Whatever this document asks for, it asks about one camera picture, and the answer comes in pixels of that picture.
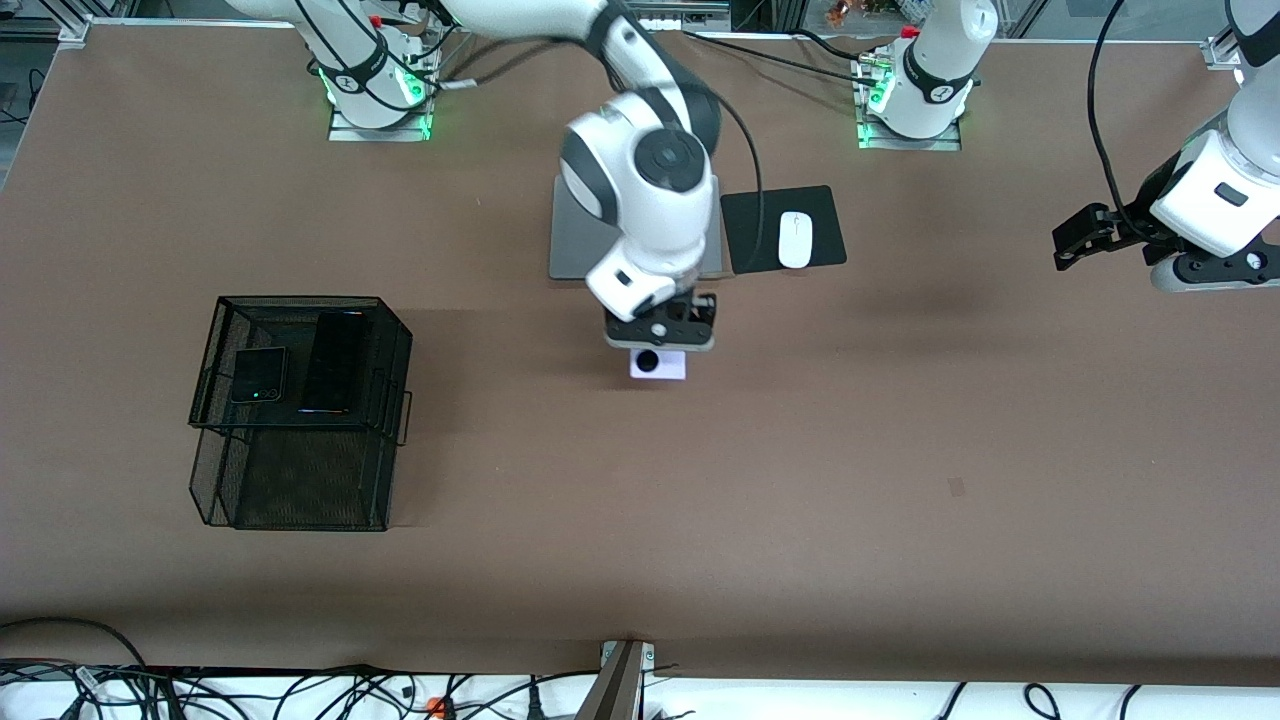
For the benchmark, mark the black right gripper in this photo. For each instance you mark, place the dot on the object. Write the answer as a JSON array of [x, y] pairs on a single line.
[[699, 307]]

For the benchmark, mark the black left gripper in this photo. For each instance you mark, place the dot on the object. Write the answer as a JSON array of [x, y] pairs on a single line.
[[1137, 213]]

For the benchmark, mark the lilac flip phone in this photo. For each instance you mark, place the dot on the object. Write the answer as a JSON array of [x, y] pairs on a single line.
[[670, 368]]

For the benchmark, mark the long black phone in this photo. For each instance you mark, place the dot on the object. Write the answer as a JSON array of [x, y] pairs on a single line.
[[333, 362]]

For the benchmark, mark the small black flip phone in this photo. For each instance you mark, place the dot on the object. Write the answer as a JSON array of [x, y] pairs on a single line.
[[258, 375]]

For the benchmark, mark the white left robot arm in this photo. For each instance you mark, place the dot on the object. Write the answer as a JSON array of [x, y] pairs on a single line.
[[940, 70]]

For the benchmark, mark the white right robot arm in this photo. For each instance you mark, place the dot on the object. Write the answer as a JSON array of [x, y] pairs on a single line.
[[650, 200]]

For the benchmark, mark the black mouse pad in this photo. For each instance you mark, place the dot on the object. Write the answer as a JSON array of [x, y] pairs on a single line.
[[750, 230]]

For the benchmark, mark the white computer mouse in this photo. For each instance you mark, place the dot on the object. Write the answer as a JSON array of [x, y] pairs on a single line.
[[796, 240]]

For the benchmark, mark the silver closed laptop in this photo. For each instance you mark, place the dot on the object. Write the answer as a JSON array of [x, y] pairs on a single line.
[[565, 262]]

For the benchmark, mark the grey power strip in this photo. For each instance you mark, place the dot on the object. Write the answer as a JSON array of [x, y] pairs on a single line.
[[680, 18]]

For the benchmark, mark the black mesh two-tier tray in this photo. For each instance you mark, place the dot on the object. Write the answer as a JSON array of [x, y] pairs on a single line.
[[320, 470]]

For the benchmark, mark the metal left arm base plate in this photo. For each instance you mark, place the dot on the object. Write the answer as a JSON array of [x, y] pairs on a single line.
[[950, 143]]

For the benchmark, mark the aluminium frame corner bracket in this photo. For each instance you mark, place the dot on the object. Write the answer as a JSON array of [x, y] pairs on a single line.
[[1220, 52], [75, 30]]

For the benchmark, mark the grey metal bracket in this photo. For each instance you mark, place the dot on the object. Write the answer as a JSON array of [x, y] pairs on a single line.
[[615, 685]]

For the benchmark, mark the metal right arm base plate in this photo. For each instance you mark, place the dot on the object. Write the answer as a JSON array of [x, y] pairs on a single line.
[[345, 133]]

